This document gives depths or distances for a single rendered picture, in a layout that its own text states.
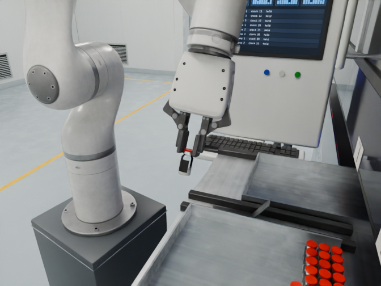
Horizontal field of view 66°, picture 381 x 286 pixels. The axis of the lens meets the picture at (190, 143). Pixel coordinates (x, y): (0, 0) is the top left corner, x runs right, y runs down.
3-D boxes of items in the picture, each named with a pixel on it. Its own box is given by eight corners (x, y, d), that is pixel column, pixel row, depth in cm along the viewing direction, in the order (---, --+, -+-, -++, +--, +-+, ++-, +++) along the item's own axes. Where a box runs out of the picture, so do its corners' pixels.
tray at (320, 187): (371, 181, 88) (375, 171, 86) (390, 239, 66) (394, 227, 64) (257, 161, 99) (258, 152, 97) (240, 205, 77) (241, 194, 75)
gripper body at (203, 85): (242, 58, 52) (228, 121, 53) (189, 49, 54) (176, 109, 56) (237, 48, 45) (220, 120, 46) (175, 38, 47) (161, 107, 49)
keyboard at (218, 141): (299, 152, 122) (300, 146, 121) (296, 167, 110) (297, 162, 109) (207, 137, 135) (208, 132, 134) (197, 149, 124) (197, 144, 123)
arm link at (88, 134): (51, 156, 66) (26, 46, 56) (98, 127, 82) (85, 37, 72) (98, 164, 63) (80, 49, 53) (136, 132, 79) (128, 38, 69)
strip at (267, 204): (268, 218, 72) (271, 198, 70) (266, 226, 70) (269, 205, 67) (213, 205, 77) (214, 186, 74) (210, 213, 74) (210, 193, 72)
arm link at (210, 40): (243, 46, 52) (239, 63, 52) (196, 39, 54) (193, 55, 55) (237, 33, 44) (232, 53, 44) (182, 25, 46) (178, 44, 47)
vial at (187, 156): (191, 175, 53) (196, 151, 53) (187, 176, 51) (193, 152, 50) (180, 171, 54) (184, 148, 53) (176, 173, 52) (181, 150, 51)
